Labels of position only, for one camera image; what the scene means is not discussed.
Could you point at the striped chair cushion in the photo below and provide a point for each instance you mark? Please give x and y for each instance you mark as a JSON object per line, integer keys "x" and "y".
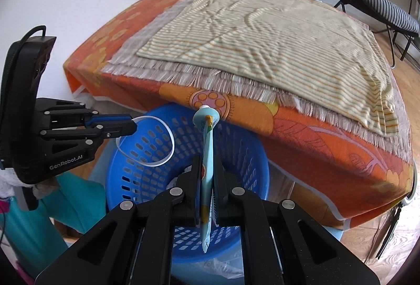
{"x": 387, "y": 8}

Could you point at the blue plastic basket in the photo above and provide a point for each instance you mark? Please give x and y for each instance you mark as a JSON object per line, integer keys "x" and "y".
{"x": 147, "y": 154}

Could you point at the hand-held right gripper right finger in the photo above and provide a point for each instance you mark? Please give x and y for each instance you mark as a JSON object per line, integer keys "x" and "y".
{"x": 216, "y": 203}

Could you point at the white round object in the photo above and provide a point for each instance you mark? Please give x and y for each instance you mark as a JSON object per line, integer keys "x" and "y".
{"x": 411, "y": 186}

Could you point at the beige checked towel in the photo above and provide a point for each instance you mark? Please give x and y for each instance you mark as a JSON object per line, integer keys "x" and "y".
{"x": 137, "y": 39}

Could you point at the person's teal trouser leg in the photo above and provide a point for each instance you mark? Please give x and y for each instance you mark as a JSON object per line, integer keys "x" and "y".
{"x": 65, "y": 213}

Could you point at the person's left hand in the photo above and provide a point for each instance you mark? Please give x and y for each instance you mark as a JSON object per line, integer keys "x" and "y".
{"x": 47, "y": 188}

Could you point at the light blue plastic tub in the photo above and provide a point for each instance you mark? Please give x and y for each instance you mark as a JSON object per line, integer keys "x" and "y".
{"x": 183, "y": 272}

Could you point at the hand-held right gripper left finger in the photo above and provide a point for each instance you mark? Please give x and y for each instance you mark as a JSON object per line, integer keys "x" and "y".
{"x": 198, "y": 193}

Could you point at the clear plastic bag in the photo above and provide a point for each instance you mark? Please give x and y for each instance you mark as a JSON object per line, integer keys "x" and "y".
{"x": 223, "y": 265}

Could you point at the light blue toothpaste tube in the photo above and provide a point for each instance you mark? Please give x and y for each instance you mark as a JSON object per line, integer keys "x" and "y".
{"x": 207, "y": 154}

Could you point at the orange floral bedsheet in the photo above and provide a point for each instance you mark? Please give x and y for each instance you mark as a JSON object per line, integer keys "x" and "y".
{"x": 311, "y": 147}

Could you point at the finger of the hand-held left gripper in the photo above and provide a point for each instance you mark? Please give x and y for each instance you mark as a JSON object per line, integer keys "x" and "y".
{"x": 108, "y": 119}
{"x": 115, "y": 131}

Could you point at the yellow striped towel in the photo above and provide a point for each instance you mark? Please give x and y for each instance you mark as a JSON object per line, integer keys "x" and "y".
{"x": 262, "y": 42}

